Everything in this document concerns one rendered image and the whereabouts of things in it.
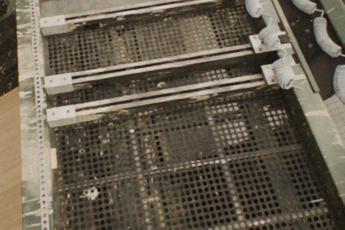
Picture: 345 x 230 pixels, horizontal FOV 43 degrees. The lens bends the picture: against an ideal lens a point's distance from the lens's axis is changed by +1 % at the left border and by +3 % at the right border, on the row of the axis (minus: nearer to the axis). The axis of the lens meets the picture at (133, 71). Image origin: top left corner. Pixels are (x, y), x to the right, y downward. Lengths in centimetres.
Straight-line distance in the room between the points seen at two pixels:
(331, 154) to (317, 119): 16
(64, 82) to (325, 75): 142
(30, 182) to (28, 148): 15
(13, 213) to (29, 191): 42
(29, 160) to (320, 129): 122
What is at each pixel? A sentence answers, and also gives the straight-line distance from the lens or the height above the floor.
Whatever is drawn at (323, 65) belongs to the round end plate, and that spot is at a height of 197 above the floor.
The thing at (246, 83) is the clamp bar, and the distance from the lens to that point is 204.
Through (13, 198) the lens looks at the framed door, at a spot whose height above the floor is 49.
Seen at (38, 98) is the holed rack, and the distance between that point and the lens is 201.
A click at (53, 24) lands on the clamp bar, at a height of 98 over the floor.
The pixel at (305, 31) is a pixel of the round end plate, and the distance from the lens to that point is 270.
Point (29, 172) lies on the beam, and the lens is 188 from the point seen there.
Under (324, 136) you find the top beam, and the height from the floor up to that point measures 188.
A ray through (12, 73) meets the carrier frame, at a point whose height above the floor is 49.
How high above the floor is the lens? 211
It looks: 25 degrees down
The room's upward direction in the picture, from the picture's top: 62 degrees clockwise
